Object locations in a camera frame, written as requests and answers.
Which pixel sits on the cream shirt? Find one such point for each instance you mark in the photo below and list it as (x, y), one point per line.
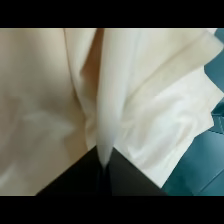
(60, 100)

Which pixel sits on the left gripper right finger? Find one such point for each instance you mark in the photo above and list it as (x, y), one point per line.
(133, 178)

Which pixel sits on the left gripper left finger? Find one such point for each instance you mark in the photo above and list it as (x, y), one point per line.
(76, 178)

